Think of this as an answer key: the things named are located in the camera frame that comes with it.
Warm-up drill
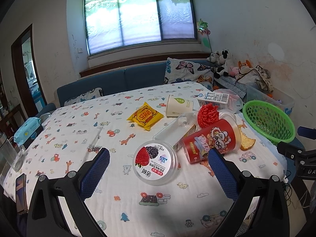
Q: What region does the orange fox plush toy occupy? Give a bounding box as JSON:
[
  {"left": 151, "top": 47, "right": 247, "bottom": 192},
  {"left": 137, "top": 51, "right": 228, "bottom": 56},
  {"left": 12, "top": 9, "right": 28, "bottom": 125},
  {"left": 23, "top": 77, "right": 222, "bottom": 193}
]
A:
[{"left": 238, "top": 60, "right": 252, "bottom": 74}]

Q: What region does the window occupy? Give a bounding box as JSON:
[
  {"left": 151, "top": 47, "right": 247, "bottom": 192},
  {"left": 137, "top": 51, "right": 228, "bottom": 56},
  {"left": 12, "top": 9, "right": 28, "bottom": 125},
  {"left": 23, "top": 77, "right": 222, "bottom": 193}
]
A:
[{"left": 83, "top": 0, "right": 197, "bottom": 55}]

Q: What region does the butterfly print pillow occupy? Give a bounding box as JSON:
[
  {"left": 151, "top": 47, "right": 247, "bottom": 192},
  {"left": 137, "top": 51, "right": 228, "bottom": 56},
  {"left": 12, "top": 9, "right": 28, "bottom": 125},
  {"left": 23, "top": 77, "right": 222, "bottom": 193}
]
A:
[{"left": 164, "top": 58, "right": 214, "bottom": 91}]

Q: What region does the blue white milk carton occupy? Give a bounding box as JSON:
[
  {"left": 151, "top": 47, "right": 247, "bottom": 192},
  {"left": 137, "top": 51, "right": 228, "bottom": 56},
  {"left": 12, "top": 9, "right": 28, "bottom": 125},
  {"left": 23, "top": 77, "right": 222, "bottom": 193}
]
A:
[{"left": 197, "top": 91, "right": 229, "bottom": 109}]

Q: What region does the bread slice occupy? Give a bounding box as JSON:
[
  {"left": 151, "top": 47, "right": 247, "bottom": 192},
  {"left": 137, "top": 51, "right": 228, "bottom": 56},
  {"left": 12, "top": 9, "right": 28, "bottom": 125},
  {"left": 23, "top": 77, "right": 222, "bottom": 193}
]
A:
[{"left": 239, "top": 130, "right": 256, "bottom": 151}]

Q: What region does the pink pig plush toy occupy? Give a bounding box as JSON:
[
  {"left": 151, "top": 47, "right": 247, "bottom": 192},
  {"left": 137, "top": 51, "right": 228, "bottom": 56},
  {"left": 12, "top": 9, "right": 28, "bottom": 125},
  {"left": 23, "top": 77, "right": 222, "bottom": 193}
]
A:
[{"left": 229, "top": 66, "right": 239, "bottom": 78}]

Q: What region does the doorway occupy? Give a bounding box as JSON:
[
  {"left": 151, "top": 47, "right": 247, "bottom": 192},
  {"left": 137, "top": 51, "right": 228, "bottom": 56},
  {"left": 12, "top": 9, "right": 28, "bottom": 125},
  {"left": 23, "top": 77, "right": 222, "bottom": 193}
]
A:
[{"left": 11, "top": 25, "right": 47, "bottom": 117}]

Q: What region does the colourful pinwheel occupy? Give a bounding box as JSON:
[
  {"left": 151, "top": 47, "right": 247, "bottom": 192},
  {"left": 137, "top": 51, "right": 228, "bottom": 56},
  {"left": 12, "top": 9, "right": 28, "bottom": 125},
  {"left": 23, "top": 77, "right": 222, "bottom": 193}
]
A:
[{"left": 197, "top": 19, "right": 213, "bottom": 53}]

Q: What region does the yellow durian cake packet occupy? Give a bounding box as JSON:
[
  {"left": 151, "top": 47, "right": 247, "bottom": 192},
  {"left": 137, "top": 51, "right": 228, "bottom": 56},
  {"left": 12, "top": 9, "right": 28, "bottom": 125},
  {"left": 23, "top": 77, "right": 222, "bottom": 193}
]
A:
[{"left": 127, "top": 102, "right": 164, "bottom": 131}]

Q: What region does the clear plastic bottle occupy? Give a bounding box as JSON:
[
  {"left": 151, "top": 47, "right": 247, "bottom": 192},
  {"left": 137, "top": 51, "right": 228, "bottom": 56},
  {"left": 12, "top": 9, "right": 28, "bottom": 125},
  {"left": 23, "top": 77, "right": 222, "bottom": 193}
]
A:
[{"left": 153, "top": 112, "right": 197, "bottom": 150}]

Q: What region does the blue sofa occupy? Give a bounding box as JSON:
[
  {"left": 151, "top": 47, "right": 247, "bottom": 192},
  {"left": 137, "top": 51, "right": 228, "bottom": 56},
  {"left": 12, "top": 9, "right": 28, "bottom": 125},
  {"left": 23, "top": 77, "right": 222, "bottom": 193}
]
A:
[{"left": 34, "top": 59, "right": 218, "bottom": 119}]

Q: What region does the white paper cup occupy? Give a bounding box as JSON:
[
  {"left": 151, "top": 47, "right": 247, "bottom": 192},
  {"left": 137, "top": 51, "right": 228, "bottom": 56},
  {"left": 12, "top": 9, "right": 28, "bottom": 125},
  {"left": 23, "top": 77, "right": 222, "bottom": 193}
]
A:
[{"left": 166, "top": 95, "right": 193, "bottom": 117}]

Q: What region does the grey plush toy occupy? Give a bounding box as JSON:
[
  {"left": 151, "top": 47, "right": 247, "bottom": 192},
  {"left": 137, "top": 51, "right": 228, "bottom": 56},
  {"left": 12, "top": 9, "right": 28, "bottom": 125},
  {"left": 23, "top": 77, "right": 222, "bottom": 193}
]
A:
[{"left": 207, "top": 51, "right": 220, "bottom": 64}]

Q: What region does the small butterfly pillow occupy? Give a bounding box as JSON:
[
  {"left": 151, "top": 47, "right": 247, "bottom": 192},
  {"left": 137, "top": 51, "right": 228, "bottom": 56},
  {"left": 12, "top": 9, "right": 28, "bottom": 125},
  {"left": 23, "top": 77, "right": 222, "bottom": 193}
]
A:
[{"left": 64, "top": 87, "right": 103, "bottom": 106}]

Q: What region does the red chips cup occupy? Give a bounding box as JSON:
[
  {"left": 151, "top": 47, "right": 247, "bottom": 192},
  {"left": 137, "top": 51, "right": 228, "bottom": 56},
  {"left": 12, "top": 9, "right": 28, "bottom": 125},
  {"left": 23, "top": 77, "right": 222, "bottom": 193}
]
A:
[{"left": 182, "top": 119, "right": 241, "bottom": 164}]

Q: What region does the crumpled beige cloth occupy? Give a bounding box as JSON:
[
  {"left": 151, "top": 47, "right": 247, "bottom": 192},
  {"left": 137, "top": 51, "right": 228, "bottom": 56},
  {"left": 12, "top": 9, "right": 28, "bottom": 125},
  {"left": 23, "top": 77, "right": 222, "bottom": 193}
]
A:
[{"left": 235, "top": 65, "right": 274, "bottom": 93}]

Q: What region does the smartphone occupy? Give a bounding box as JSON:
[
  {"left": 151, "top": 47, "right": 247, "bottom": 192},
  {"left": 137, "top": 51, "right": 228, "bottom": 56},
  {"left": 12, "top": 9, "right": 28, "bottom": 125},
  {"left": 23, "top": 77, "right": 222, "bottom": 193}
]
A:
[{"left": 16, "top": 173, "right": 27, "bottom": 214}]

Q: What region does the clear pink plastic bag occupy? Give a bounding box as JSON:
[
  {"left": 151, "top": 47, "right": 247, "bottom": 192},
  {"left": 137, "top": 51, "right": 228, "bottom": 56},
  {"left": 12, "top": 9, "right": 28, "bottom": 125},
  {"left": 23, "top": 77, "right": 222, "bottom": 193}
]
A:
[{"left": 215, "top": 89, "right": 243, "bottom": 112}]

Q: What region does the red foam fruit net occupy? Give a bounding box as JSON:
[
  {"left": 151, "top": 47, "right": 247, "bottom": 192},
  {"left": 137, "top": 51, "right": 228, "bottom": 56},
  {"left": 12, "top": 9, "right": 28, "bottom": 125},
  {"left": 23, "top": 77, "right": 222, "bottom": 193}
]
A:
[{"left": 197, "top": 103, "right": 219, "bottom": 128}]

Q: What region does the blue wet wipes pack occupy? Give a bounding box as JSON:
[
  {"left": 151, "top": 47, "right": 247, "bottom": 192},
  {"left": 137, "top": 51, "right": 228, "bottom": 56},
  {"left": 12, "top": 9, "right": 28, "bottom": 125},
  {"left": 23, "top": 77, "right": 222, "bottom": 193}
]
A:
[{"left": 13, "top": 117, "right": 41, "bottom": 146}]

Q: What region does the strawberry yogurt tub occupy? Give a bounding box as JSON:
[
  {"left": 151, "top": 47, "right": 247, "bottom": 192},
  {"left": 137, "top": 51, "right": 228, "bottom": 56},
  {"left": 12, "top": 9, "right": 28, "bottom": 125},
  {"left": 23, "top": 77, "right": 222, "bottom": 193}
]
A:
[{"left": 132, "top": 140, "right": 178, "bottom": 186}]

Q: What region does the clear plastic storage box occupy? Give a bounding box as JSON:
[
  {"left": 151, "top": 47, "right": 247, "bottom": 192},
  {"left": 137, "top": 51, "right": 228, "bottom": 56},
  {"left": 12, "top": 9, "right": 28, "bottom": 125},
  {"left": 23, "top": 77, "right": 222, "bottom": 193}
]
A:
[{"left": 246, "top": 85, "right": 295, "bottom": 116}]

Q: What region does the clear dome lid cup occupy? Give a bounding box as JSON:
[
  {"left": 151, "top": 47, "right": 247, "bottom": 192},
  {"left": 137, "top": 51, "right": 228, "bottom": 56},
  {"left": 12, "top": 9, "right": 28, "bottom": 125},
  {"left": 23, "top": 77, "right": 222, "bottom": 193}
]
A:
[{"left": 218, "top": 109, "right": 237, "bottom": 122}]

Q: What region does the cow plush toy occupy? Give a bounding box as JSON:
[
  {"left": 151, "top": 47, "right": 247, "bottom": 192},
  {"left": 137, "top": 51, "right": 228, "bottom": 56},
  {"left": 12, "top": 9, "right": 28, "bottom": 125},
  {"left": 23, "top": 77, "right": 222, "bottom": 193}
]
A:
[{"left": 214, "top": 49, "right": 233, "bottom": 79}]

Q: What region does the cartoon print tablecloth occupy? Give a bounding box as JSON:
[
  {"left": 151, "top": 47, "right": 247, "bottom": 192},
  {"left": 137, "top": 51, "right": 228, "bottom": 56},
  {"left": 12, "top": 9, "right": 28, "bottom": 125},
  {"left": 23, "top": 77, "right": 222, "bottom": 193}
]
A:
[{"left": 2, "top": 81, "right": 288, "bottom": 237}]

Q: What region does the clear glass cup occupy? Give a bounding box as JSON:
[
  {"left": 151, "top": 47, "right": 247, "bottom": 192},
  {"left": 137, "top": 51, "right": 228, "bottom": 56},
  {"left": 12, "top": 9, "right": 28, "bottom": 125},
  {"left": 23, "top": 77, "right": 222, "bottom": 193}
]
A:
[{"left": 0, "top": 133, "right": 25, "bottom": 172}]

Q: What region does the green plastic basket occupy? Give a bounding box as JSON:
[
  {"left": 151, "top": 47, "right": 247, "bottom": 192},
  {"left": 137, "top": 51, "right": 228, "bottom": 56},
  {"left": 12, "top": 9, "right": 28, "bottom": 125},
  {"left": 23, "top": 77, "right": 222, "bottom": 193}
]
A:
[{"left": 242, "top": 100, "right": 296, "bottom": 145}]

